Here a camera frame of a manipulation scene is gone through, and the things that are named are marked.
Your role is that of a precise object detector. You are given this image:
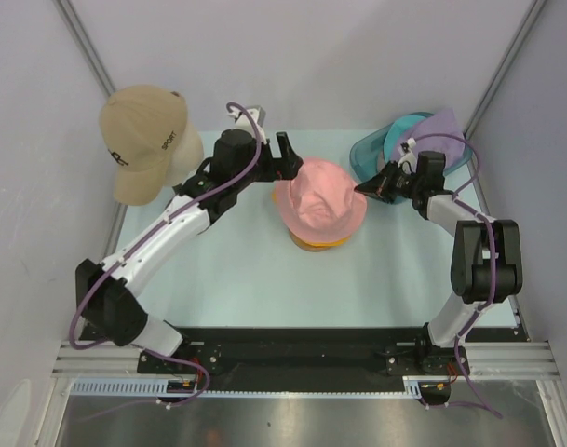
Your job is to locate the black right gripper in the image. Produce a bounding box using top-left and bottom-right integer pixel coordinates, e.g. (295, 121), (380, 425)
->
(356, 160), (423, 204)

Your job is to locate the yellow bucket hat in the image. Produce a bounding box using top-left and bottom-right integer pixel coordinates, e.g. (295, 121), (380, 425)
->
(273, 182), (356, 245)

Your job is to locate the pink bucket hat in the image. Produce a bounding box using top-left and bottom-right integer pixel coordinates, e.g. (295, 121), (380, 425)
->
(274, 157), (367, 246)

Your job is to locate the tan baseball cap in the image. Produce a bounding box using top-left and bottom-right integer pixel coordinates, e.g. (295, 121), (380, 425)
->
(99, 85), (188, 206)

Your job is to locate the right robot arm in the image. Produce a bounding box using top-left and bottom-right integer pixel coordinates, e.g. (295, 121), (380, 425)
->
(354, 151), (522, 373)

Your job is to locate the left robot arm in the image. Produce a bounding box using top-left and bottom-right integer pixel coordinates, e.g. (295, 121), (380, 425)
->
(75, 129), (303, 373)

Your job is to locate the teal plastic bin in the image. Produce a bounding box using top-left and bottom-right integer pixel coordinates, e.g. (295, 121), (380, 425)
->
(349, 127), (473, 183)

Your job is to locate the teal hat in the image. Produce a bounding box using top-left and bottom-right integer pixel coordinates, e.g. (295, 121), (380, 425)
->
(378, 112), (433, 169)

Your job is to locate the light wooden hat stand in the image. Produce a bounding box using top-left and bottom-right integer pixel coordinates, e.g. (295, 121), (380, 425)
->
(299, 242), (338, 252)

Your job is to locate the purple hat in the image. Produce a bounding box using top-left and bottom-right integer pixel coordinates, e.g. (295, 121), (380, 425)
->
(399, 108), (465, 169)

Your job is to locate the cream mannequin head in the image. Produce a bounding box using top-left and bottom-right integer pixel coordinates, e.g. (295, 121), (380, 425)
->
(164, 122), (205, 187)

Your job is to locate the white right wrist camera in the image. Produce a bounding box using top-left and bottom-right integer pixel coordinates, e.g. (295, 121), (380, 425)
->
(398, 138), (417, 167)

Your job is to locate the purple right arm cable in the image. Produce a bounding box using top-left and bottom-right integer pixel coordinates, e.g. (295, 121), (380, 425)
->
(403, 132), (504, 418)

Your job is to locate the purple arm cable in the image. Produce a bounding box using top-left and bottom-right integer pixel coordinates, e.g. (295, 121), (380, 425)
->
(68, 102), (265, 351)
(403, 132), (504, 418)

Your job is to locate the aluminium frame rail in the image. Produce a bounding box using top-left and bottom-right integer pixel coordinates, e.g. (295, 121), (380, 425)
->
(51, 342), (560, 381)

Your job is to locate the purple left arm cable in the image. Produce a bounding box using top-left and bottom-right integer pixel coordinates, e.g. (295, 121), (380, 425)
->
(68, 102), (265, 351)

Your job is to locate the aluminium corner rail right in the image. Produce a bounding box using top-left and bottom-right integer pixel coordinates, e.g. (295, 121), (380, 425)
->
(465, 0), (547, 138)

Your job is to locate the aluminium corner rail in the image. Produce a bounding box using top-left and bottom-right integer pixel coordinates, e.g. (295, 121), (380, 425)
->
(52, 0), (116, 98)
(465, 0), (547, 138)

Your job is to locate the white slotted cable duct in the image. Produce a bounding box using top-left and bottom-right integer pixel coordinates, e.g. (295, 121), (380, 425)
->
(71, 376), (451, 400)

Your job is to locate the aluminium corner rail left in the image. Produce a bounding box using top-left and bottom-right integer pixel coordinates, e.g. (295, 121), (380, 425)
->
(52, 0), (116, 98)

